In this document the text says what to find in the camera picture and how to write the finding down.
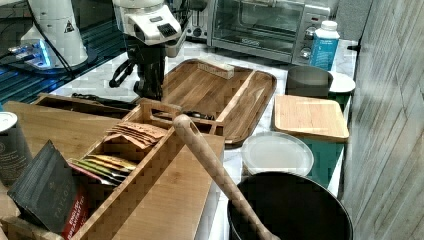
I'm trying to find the wooden spoon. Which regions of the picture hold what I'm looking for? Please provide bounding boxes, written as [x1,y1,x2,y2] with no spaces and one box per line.
[173,114,281,240]

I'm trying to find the brown tea bag packets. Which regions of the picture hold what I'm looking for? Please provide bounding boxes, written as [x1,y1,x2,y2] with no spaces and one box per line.
[104,122,167,149]

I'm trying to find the green canister white lid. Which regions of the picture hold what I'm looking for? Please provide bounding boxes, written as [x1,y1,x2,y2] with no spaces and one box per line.
[328,71,356,110]

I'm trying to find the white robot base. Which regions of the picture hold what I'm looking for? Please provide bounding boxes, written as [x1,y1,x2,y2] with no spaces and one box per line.
[8,0,97,74]

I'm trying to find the silver toaster oven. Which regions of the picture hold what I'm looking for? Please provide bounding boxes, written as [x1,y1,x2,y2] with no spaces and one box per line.
[207,0,337,65]

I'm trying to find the black spice jar white lid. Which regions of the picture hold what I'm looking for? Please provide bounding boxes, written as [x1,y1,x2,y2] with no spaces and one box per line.
[0,111,32,186]

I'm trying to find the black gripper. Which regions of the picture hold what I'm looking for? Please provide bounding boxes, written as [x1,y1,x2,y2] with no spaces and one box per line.
[109,34,165,101]

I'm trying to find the white sponge block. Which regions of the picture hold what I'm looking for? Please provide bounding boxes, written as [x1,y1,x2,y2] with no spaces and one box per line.
[198,61,234,79]

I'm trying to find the blue bottle white cap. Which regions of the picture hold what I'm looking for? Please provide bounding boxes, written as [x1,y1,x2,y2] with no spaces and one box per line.
[309,20,340,71]

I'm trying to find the wooden serving tray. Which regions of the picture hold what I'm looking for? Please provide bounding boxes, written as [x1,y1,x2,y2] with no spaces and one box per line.
[162,59,277,148]

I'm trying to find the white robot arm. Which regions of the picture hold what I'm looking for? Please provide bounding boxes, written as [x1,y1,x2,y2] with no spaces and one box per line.
[109,0,185,100]

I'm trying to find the black tea bag pouch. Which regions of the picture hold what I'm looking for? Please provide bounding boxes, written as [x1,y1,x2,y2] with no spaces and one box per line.
[8,141,88,240]

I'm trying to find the wooden drawer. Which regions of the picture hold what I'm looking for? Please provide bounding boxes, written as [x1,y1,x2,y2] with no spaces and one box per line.
[34,93,136,119]

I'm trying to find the yellow green tea packets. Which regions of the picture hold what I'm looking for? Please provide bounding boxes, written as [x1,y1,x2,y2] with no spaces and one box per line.
[67,154,137,186]

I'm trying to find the dark grey cup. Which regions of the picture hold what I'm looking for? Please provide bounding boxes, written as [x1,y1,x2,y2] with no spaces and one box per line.
[285,66,333,99]

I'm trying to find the green box bamboo lid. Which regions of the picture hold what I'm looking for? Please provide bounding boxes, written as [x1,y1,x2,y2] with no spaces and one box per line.
[272,95,349,195]

